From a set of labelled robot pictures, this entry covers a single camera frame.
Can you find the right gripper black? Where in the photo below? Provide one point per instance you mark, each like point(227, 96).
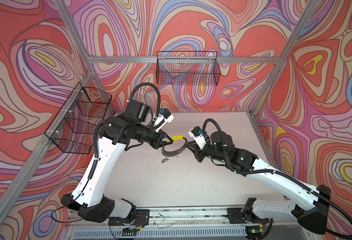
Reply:
point(198, 152)

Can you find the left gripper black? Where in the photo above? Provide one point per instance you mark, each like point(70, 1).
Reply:
point(160, 135)

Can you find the metal keyring disc yellow handle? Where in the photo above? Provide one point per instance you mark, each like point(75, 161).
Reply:
point(175, 148)

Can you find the key with black tag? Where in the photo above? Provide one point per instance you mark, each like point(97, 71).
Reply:
point(164, 160)

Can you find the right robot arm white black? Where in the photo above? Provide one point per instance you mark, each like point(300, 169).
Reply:
point(305, 204)

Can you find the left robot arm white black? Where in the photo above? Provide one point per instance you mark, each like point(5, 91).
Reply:
point(112, 137)

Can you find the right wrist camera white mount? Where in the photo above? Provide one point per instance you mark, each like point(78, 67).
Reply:
point(198, 136)

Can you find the black wire basket back wall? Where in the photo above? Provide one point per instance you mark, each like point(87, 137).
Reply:
point(195, 68)

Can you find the black wire basket wall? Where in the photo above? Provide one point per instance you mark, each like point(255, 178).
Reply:
point(195, 68)
point(82, 111)

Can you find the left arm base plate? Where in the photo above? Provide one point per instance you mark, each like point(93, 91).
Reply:
point(136, 218)

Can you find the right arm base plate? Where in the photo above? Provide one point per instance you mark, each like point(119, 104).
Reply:
point(239, 216)

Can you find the black wire basket left wall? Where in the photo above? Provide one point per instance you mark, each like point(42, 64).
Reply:
point(82, 111)

